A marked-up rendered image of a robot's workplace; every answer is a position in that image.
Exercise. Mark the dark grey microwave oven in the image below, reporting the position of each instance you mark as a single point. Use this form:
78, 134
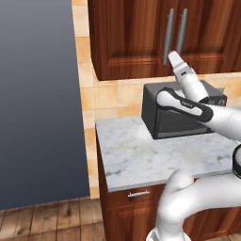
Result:
169, 124

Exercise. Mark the brown wooden base cabinet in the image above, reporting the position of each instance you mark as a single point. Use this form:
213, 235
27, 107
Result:
125, 226

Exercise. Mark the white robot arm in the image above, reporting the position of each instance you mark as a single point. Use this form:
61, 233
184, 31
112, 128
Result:
200, 194

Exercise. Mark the brown wooden cabinet door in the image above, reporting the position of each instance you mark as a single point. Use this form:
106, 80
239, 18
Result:
213, 31
131, 34

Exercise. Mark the brown wooden drawer front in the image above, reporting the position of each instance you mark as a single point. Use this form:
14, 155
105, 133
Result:
138, 204

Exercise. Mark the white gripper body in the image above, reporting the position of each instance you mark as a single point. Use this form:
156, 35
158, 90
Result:
177, 60

